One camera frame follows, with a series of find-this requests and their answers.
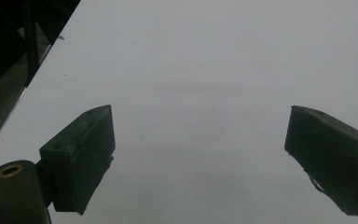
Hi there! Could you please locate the black metal stand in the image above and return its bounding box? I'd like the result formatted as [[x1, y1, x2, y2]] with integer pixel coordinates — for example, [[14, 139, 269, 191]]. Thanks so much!
[[22, 0, 41, 88]]

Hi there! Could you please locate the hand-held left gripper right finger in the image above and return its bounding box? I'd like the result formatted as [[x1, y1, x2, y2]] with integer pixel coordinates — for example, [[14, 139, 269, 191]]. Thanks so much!
[[284, 105, 358, 217]]

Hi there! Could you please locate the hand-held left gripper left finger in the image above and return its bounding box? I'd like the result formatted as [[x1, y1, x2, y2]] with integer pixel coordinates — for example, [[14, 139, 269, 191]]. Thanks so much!
[[38, 105, 117, 216]]

